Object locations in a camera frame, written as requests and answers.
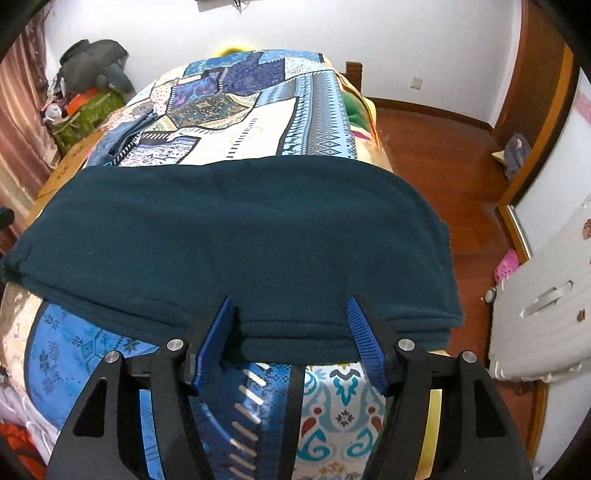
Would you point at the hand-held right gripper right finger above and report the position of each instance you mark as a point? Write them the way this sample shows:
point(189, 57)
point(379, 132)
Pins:
point(367, 344)

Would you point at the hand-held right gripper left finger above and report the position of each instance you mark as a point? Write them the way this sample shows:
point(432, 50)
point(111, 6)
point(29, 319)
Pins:
point(216, 344)

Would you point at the dark teal pants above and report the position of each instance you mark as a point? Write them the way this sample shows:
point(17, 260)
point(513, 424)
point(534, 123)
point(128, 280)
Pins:
point(231, 230)

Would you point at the pink shoe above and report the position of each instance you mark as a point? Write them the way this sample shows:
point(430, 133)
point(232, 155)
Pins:
point(507, 265)

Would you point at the white suitcase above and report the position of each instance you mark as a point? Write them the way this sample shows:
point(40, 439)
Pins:
point(545, 277)

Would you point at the patchwork printed blanket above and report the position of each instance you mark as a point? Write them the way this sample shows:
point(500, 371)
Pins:
point(258, 129)

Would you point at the orange cloth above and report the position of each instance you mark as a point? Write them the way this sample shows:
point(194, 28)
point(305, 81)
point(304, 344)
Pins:
point(14, 438)

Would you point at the blue striped cloth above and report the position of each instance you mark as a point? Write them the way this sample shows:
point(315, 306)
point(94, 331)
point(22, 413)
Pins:
point(124, 134)

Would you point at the green cloth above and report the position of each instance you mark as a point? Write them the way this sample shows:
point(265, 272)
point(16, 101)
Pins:
point(358, 110)

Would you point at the purple bag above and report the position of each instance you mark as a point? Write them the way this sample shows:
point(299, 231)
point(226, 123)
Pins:
point(517, 154)

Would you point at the green patterned bag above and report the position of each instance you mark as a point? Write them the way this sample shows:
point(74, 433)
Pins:
point(90, 117)

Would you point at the orange box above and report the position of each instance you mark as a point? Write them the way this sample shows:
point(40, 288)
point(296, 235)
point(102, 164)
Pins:
point(78, 102)

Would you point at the yellow foam tube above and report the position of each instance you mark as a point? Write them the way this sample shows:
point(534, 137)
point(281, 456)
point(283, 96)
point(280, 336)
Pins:
point(233, 48)

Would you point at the pink striped curtain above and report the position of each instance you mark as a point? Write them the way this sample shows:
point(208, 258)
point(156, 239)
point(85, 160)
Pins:
point(23, 115)

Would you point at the wooden wardrobe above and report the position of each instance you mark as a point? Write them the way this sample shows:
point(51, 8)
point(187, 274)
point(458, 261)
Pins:
point(535, 69)

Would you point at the white wall socket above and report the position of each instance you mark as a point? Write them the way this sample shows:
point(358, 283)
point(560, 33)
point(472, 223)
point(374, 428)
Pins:
point(416, 83)

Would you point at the wooden bed post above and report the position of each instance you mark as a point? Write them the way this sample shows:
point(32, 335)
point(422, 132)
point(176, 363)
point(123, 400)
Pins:
point(354, 74)

